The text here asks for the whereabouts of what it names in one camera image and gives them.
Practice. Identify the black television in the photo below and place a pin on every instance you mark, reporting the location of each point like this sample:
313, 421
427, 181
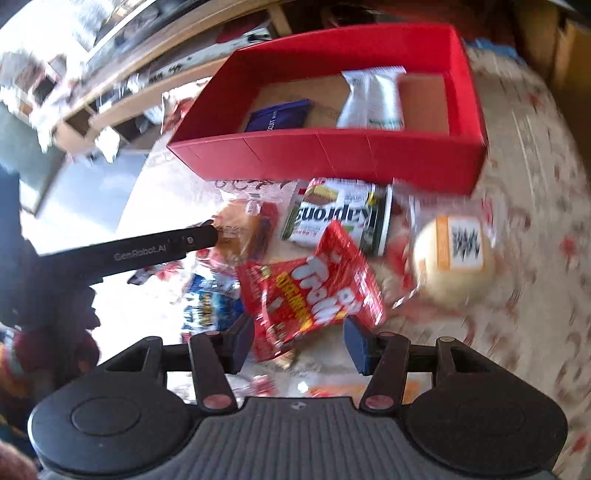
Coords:
122, 25

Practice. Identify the silver set-top device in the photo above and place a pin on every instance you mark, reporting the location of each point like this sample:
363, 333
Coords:
175, 69

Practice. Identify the orange snack packet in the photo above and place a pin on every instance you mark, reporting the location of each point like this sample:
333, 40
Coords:
337, 391

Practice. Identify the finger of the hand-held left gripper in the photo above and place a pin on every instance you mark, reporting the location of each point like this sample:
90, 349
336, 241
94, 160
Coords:
138, 251

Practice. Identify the red cardboard box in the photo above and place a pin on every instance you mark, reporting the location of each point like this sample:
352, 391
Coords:
323, 152

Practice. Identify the wooden desk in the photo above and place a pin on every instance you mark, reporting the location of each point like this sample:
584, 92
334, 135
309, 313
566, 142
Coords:
138, 99

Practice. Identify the white bun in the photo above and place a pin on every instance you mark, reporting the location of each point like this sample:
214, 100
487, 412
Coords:
443, 272

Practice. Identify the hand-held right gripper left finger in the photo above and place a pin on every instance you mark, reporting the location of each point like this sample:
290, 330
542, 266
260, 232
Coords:
242, 344

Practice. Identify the floral table cloth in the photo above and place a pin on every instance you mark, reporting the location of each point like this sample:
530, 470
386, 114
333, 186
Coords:
531, 184

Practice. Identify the blue white snack packet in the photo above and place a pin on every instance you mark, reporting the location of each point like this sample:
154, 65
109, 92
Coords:
207, 300

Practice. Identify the small wooden cabinet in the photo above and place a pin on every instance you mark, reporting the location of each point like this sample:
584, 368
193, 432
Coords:
568, 46

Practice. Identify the brown round pastry packet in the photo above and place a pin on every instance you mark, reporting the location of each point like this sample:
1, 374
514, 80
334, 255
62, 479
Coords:
240, 230

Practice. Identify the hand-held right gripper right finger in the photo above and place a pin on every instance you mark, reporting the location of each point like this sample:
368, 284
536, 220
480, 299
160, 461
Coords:
358, 346

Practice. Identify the green white snack packet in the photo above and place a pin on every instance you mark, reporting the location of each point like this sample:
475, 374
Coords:
332, 203

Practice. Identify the blue tape strip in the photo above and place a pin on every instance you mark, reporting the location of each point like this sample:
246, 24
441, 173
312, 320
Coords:
496, 47

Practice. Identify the navy snack packet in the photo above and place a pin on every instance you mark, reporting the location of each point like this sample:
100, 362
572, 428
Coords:
277, 117

